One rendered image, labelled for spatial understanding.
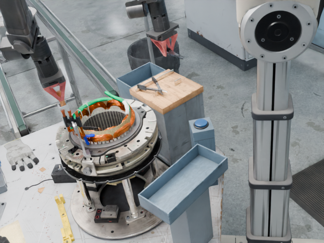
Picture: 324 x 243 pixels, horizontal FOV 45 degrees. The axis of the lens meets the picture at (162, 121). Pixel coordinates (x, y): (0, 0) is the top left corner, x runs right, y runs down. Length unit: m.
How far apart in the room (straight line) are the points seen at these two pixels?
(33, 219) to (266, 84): 0.93
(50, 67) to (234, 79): 2.52
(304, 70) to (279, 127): 2.53
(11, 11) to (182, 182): 0.61
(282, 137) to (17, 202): 0.99
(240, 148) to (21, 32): 1.99
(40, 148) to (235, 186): 1.25
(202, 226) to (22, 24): 0.73
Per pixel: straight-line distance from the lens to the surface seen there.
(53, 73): 1.17
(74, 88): 3.32
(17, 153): 1.79
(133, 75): 1.60
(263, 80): 1.04
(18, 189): 1.65
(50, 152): 1.76
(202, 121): 1.28
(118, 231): 1.33
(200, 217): 1.16
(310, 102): 3.22
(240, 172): 2.60
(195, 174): 1.13
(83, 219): 1.40
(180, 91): 1.40
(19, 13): 1.00
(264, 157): 1.19
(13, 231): 1.50
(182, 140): 1.47
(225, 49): 3.75
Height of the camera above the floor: 1.81
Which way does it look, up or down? 36 degrees down
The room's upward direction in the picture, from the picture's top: 10 degrees counter-clockwise
